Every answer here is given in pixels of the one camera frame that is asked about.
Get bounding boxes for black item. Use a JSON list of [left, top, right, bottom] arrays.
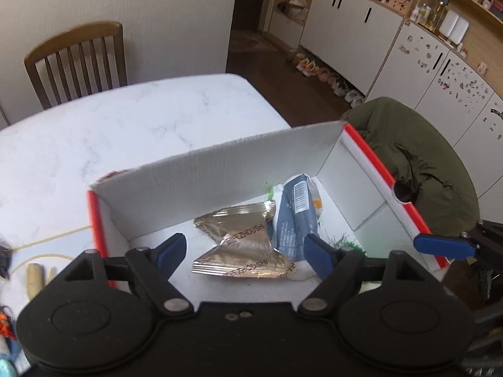
[[0, 242, 13, 279]]

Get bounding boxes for teal egg-shaped toy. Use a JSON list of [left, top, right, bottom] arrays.
[[0, 358, 18, 377]]

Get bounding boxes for gold foil snack packet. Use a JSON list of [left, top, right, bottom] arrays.
[[192, 200, 296, 278]]

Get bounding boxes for red figure keychain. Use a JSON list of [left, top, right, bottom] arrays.
[[0, 306, 17, 341]]

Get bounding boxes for white canister pair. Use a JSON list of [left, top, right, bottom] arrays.
[[439, 10, 469, 45]]

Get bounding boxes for red cardboard shoe box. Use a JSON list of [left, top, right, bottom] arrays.
[[87, 121, 450, 288]]

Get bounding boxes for olive green jacket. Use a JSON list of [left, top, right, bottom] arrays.
[[342, 97, 480, 237]]

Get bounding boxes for yellow small carton box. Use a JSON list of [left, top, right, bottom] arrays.
[[26, 263, 57, 300]]

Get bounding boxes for brown wooden chair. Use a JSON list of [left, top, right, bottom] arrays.
[[24, 20, 128, 110]]

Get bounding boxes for shoes on floor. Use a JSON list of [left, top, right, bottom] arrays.
[[286, 49, 365, 108]]

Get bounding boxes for white blue snack bag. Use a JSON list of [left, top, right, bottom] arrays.
[[268, 174, 322, 262]]

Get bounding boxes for white wall cabinet unit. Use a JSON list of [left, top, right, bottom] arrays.
[[265, 0, 502, 220]]

